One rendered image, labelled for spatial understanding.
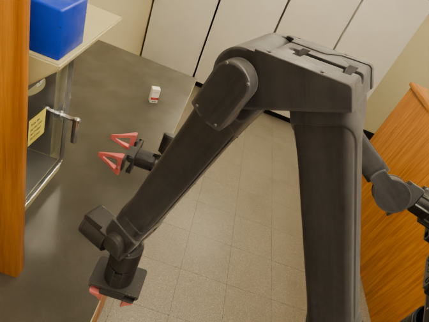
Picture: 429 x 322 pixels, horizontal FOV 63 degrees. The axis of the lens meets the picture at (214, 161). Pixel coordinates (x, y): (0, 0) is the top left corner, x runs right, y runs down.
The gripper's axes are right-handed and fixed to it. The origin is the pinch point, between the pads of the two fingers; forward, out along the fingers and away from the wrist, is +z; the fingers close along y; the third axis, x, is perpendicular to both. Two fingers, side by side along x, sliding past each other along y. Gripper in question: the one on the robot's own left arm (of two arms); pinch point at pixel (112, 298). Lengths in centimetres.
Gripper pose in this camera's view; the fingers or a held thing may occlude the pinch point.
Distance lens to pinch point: 84.2
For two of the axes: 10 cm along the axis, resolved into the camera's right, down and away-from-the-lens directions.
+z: -3.3, 7.4, 5.9
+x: -1.3, 5.8, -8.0
